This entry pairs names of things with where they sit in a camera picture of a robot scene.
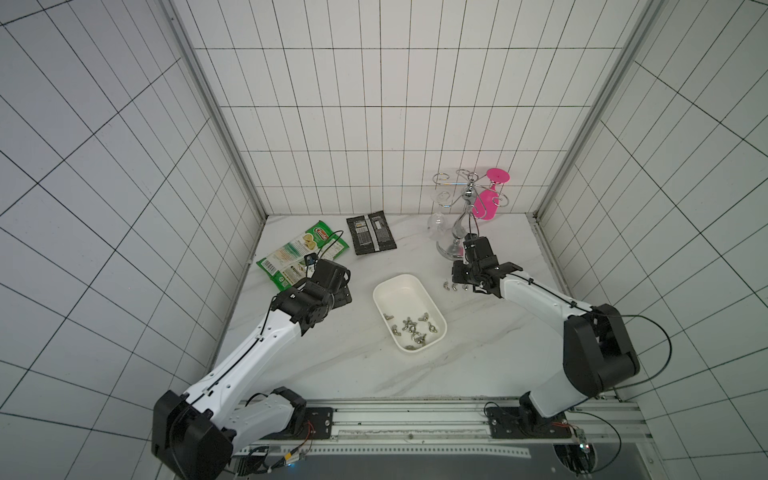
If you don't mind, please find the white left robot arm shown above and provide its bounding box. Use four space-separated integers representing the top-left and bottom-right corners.
151 259 351 479

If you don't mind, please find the chrome glass holder stand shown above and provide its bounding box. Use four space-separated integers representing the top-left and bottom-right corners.
432 168 489 261

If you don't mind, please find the white plastic storage box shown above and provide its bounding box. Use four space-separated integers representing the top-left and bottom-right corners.
372 274 448 354

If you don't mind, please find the pink wine glass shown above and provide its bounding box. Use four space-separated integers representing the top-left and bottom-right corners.
472 168 511 220

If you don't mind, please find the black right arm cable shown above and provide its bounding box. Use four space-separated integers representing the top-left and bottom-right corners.
464 218 674 475

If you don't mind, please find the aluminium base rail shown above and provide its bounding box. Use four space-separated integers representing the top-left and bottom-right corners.
240 397 652 458

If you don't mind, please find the black snack packet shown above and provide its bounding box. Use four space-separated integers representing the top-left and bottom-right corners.
346 211 397 256

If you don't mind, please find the green chips bag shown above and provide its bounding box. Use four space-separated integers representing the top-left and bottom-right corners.
256 220 349 291

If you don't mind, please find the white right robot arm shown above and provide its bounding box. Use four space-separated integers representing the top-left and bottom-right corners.
452 234 640 429

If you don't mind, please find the clear wine glass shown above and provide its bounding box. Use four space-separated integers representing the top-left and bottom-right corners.
427 189 453 242

